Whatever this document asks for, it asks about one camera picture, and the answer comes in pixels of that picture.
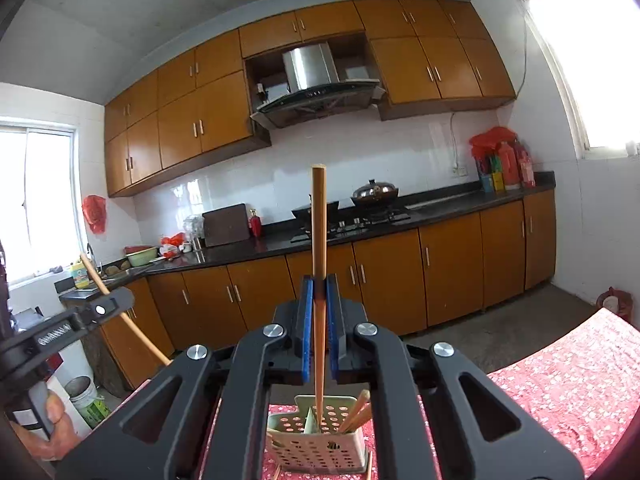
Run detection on bamboo chopstick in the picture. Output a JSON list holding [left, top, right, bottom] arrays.
[[344, 403, 372, 434], [338, 389, 371, 434], [311, 165, 328, 426], [79, 254, 171, 366]]

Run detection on upper kitchen cabinets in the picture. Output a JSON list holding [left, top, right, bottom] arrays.
[[104, 0, 515, 197]]

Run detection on left hand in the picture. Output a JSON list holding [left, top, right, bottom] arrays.
[[8, 392, 82, 461]]

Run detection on white plastic bucket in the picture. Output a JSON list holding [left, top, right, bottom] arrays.
[[64, 376, 111, 429]]

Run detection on yellow dish soap bottle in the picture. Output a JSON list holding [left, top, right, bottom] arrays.
[[70, 260, 91, 289]]

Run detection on red floral tablecloth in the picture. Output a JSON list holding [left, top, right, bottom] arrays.
[[199, 306, 640, 480]]

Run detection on window left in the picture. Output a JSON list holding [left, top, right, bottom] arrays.
[[1, 125, 81, 285]]

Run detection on window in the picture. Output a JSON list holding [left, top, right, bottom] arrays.
[[518, 0, 639, 157], [1, 125, 81, 285]]

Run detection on beige perforated utensil holder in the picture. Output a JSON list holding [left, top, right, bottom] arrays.
[[266, 394, 369, 474]]

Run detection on green basin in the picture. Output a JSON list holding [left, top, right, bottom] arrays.
[[127, 247, 158, 268]]

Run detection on dark cutting board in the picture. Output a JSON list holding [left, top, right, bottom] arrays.
[[203, 204, 250, 248]]

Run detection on red bottle on counter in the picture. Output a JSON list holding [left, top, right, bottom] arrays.
[[248, 209, 262, 240]]

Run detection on black wok left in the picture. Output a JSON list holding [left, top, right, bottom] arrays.
[[290, 199, 342, 224]]

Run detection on black wok with lid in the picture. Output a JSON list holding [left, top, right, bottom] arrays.
[[350, 179, 399, 207]]

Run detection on red bags and bottles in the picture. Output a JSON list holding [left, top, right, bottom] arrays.
[[469, 127, 536, 193]]

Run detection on steel range hood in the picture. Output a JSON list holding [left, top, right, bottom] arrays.
[[246, 35, 386, 130]]

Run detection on window right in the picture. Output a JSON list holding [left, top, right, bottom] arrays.
[[518, 0, 639, 157]]

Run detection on red plastic bag on wall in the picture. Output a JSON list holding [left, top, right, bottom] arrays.
[[81, 194, 107, 235]]

